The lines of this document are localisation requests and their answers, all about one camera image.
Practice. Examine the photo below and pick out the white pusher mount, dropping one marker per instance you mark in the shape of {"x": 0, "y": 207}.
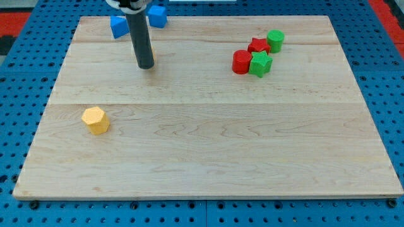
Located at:
{"x": 130, "y": 7}

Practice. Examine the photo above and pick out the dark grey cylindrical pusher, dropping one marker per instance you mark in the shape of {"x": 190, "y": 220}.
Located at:
{"x": 140, "y": 38}

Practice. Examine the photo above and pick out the yellow hexagon block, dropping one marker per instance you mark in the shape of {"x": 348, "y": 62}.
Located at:
{"x": 96, "y": 120}

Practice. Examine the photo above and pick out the blue triangle block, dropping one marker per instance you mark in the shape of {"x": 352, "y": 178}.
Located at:
{"x": 119, "y": 26}

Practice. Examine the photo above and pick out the blue cube block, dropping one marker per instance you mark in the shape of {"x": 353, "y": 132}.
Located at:
{"x": 157, "y": 16}

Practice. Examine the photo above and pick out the yellow block behind pusher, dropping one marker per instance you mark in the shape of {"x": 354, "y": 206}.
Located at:
{"x": 153, "y": 54}

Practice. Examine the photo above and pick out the red cylinder block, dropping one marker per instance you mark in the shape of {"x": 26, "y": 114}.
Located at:
{"x": 241, "y": 61}

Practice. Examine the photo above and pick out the wooden board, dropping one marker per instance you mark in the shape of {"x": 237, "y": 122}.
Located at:
{"x": 190, "y": 128}

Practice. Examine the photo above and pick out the red star block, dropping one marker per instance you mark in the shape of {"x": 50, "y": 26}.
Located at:
{"x": 259, "y": 45}

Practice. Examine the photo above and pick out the green star block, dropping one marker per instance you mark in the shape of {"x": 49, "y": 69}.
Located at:
{"x": 260, "y": 64}

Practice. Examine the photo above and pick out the green cylinder block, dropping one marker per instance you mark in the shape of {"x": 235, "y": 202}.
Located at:
{"x": 275, "y": 40}

